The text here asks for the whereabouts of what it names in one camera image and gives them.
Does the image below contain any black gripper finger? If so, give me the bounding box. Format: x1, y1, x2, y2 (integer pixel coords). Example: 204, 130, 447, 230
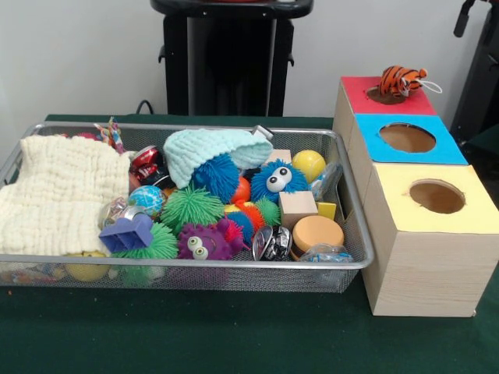
454, 0, 476, 38

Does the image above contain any orange tiger striped toy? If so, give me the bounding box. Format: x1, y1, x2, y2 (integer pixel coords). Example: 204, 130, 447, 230
379, 65, 444, 99

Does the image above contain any clear blue plastic packet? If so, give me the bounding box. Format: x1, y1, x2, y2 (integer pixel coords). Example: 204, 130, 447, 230
310, 164, 345, 202

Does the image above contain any red black packet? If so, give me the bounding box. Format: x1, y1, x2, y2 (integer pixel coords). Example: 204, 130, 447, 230
129, 145, 169, 189

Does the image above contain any wooden box with three holes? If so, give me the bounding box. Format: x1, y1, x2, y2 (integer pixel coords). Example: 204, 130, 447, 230
333, 76, 499, 318

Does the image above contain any clear mesh bin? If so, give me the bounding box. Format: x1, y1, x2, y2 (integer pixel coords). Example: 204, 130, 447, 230
0, 121, 375, 293

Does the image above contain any black chair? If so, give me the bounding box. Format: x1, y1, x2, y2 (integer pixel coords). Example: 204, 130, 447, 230
452, 8, 499, 145

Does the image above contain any yellow ball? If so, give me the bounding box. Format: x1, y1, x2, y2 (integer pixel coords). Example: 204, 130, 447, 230
292, 150, 327, 185

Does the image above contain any yellow block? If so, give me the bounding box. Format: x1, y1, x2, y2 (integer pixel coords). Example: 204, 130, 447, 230
316, 201, 338, 222

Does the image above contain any blue fuzzy ball with eyes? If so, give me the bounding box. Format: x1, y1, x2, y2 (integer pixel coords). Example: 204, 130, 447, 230
249, 160, 310, 205

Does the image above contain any wooden cube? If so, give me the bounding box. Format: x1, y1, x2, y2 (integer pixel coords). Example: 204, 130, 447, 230
278, 191, 319, 229

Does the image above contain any round wooden disc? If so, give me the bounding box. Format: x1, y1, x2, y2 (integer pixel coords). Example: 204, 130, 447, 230
290, 215, 345, 258

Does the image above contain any clear crumpled plastic packet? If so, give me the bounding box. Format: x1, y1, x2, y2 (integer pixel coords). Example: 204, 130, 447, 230
300, 243, 356, 264

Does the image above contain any mint green knit cloth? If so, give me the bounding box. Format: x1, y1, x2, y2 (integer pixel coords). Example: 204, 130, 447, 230
163, 129, 274, 189

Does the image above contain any black silver round toy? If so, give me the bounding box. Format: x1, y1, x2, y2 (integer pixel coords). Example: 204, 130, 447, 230
252, 225, 293, 262

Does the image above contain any small green spiky ball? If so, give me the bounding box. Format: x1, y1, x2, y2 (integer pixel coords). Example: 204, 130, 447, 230
160, 185, 225, 233

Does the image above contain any purple spiky ball with eyes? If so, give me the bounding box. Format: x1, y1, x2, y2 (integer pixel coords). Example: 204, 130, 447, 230
176, 218, 244, 262

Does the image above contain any blue globe ball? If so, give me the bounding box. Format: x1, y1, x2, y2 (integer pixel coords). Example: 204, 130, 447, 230
128, 185, 167, 220

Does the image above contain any large green spiky ball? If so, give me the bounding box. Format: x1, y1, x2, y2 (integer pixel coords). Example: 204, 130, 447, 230
115, 221, 179, 262

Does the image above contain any silver can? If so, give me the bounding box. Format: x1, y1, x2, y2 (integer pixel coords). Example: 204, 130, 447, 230
101, 198, 146, 231

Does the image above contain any purple plastic block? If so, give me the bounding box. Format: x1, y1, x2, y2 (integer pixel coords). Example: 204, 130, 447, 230
98, 212, 155, 255

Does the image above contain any cream waffle cloth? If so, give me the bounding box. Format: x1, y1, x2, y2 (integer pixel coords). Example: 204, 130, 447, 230
0, 135, 133, 256

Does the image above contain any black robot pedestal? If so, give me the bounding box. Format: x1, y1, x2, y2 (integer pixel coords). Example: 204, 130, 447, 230
150, 0, 314, 118

